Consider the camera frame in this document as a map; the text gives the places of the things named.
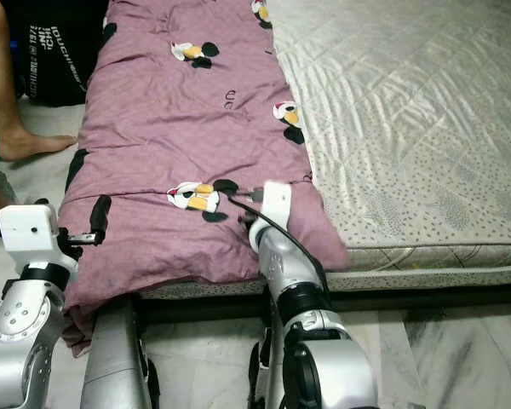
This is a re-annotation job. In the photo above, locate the grey right robot leg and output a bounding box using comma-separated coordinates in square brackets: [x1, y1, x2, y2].
[246, 340, 291, 409]

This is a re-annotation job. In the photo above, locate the purple duvet with cartoon prints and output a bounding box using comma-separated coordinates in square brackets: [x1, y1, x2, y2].
[57, 0, 349, 355]

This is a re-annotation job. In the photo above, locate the grey quilted mattress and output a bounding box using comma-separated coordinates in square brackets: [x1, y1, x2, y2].
[144, 0, 511, 300]

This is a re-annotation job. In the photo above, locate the grey left robot leg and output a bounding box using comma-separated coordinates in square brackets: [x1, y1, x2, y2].
[80, 293, 164, 409]

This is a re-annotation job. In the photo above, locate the black bag with white print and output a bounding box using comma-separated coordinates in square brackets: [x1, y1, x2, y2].
[3, 0, 112, 110]

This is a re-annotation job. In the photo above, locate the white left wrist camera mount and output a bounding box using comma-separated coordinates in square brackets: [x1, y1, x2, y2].
[0, 204, 59, 270]

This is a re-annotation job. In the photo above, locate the dark bed base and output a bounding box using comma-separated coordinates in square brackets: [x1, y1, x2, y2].
[141, 285, 511, 330]

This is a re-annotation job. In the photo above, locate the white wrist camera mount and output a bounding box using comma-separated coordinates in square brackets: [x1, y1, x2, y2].
[255, 180, 293, 228]
[0, 204, 59, 270]

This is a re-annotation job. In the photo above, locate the grey robot leg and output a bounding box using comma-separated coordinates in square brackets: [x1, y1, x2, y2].
[80, 293, 164, 409]
[246, 340, 291, 409]

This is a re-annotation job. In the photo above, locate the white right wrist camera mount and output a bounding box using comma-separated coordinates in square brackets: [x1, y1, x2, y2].
[255, 180, 293, 228]

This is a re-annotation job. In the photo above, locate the person in grey shorts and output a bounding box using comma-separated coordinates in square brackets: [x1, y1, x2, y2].
[0, 0, 78, 224]

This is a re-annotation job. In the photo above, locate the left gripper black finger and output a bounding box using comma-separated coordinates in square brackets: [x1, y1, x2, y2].
[87, 194, 112, 245]

